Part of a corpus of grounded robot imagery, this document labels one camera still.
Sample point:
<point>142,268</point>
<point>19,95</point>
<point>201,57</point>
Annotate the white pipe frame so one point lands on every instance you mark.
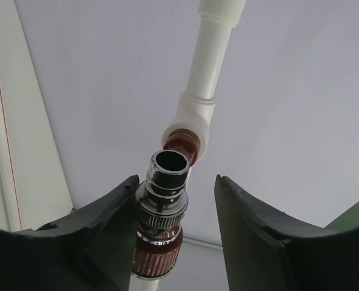
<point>196,104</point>

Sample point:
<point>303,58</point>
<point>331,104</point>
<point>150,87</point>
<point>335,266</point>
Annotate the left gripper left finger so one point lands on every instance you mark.
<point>90,249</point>

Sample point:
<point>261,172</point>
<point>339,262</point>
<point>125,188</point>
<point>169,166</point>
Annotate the brown water faucet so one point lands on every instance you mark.
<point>162,203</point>

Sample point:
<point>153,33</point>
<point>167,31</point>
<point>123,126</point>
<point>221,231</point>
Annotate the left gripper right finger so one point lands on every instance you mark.
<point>266,249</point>

